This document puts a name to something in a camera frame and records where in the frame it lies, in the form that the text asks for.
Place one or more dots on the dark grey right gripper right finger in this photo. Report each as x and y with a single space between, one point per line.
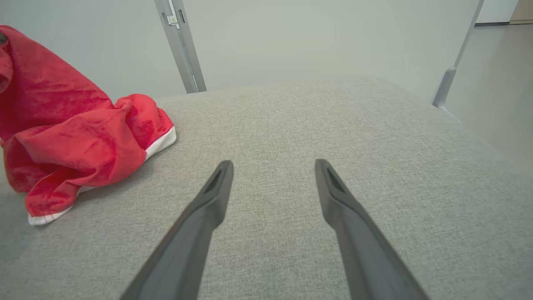
366 250

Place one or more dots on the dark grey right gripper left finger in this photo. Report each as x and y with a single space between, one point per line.
187 246

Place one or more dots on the red shorts with white band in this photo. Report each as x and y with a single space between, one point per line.
70 141

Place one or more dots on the grey fabric sofa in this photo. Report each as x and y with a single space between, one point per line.
270 125

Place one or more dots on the slim grey post with foot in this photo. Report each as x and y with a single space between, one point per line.
446 83

